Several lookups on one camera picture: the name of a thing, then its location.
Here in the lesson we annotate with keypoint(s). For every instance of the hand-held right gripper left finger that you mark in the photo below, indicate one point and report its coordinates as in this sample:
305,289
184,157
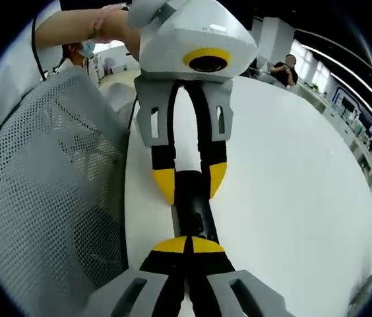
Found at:
146,287

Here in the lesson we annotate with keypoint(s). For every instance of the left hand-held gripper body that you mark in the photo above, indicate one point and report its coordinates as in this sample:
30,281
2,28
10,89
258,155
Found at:
186,33

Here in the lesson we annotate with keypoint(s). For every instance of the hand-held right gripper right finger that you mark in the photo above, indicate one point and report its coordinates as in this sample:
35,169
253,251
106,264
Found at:
229,290

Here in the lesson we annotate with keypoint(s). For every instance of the black remote control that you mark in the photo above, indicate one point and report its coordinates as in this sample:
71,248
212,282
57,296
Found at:
194,204

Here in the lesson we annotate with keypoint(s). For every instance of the person's left hand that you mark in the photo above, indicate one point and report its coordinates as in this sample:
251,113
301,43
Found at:
120,26

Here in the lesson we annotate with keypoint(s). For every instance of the white pillar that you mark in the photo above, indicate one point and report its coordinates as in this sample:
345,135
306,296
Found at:
275,36

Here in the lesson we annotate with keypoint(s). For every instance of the ceiling light strip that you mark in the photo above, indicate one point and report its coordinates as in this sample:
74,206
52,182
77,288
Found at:
347,66

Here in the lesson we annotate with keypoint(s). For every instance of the person's white shirt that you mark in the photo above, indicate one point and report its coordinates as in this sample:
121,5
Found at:
4,82

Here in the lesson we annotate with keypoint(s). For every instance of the blue-lit wall display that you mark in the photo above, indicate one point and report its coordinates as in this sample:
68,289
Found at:
367,115

